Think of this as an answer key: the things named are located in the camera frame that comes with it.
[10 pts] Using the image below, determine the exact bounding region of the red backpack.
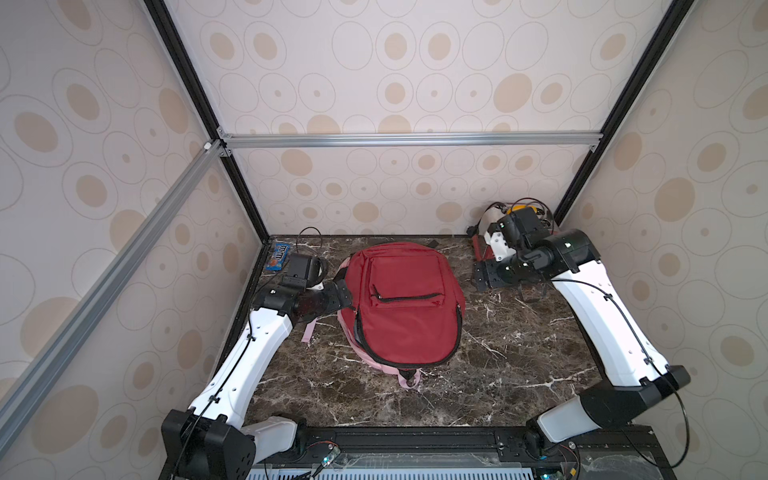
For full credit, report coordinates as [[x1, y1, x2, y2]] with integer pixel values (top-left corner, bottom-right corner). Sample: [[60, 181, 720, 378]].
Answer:
[[339, 242, 466, 371]]

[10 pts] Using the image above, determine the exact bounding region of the pink backpack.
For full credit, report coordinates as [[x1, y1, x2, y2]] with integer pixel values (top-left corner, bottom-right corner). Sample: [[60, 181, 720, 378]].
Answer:
[[301, 259, 423, 390]]

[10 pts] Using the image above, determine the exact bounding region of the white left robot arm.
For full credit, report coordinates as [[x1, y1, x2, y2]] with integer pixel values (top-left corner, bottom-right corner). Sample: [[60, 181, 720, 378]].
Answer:
[[160, 279, 352, 479]]

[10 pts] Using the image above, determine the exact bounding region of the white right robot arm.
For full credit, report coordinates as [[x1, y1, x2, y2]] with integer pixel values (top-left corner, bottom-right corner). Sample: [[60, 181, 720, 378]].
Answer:
[[473, 220, 691, 456]]

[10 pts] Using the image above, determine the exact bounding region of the red polka dot toaster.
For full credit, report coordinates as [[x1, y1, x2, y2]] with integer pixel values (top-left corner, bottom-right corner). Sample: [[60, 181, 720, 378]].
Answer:
[[467, 202, 556, 263]]

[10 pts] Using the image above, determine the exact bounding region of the blue candy packet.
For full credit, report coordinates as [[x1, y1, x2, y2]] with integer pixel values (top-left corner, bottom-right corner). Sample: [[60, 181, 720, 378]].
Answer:
[[265, 242, 292, 272]]

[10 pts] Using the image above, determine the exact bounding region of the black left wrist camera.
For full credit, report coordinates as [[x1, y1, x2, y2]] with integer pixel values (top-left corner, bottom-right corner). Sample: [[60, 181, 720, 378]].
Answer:
[[280, 253, 328, 290]]

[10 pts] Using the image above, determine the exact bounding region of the horizontal aluminium rail back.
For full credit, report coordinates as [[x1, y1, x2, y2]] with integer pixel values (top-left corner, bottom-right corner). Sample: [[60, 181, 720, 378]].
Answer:
[[216, 130, 603, 153]]

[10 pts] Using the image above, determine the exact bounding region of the aluminium rail left wall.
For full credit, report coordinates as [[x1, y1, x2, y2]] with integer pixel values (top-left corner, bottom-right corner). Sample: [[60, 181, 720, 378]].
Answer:
[[1, 140, 224, 455]]

